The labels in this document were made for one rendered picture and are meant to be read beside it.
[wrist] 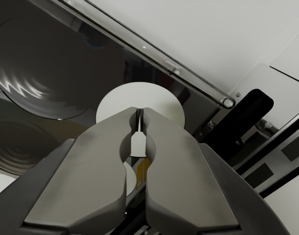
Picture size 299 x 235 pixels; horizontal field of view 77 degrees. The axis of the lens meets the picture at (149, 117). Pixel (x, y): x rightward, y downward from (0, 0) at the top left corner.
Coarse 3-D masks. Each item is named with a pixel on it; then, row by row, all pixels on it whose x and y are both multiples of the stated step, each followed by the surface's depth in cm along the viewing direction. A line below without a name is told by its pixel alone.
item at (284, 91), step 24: (264, 72) 22; (240, 96) 24; (288, 96) 18; (216, 120) 26; (264, 120) 19; (288, 120) 17; (240, 144) 20; (264, 144) 18; (240, 168) 19; (144, 192) 34
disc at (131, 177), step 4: (124, 164) 25; (128, 164) 25; (128, 168) 25; (128, 172) 25; (132, 172) 25; (128, 176) 26; (132, 176) 26; (128, 180) 26; (132, 180) 26; (128, 184) 27; (132, 184) 27; (128, 188) 27; (132, 188) 27; (128, 192) 28
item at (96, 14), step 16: (64, 0) 15; (80, 0) 15; (96, 16) 16; (112, 16) 16; (112, 32) 16; (128, 32) 16; (144, 48) 17; (160, 64) 18; (176, 64) 18; (192, 80) 18; (208, 96) 20; (224, 96) 20
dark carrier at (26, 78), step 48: (0, 0) 15; (48, 0) 15; (0, 48) 17; (48, 48) 17; (96, 48) 17; (0, 96) 19; (48, 96) 20; (96, 96) 20; (192, 96) 20; (0, 144) 23; (48, 144) 23
